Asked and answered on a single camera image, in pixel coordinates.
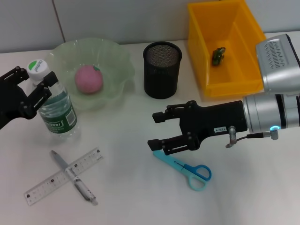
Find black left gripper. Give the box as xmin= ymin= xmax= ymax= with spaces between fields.
xmin=0 ymin=66 xmax=59 ymax=131

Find transparent plastic ruler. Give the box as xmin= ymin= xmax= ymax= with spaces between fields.
xmin=23 ymin=147 xmax=105 ymax=207

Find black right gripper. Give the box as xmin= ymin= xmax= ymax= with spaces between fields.
xmin=147 ymin=100 xmax=249 ymax=156

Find green glass fruit plate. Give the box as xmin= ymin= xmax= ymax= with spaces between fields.
xmin=48 ymin=37 xmax=137 ymax=111

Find grey transparent pen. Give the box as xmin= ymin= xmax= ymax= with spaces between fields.
xmin=51 ymin=150 xmax=99 ymax=207

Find clear bottle with green label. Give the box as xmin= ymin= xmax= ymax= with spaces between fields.
xmin=26 ymin=59 xmax=78 ymax=139

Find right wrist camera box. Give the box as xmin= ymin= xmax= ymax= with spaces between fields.
xmin=255 ymin=34 xmax=300 ymax=96

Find green plastic wrapper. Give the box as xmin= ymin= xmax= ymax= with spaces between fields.
xmin=212 ymin=46 xmax=227 ymax=67

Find pink toy peach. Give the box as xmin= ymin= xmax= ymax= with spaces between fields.
xmin=74 ymin=65 xmax=104 ymax=95

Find black mesh pen holder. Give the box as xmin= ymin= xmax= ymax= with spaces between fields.
xmin=142 ymin=41 xmax=183 ymax=100

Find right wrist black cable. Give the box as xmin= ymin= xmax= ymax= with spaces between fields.
xmin=225 ymin=126 xmax=280 ymax=148

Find blue scissors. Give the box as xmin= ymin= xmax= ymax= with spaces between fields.
xmin=152 ymin=150 xmax=212 ymax=192

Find yellow plastic bin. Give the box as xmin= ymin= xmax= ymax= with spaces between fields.
xmin=187 ymin=0 xmax=268 ymax=98

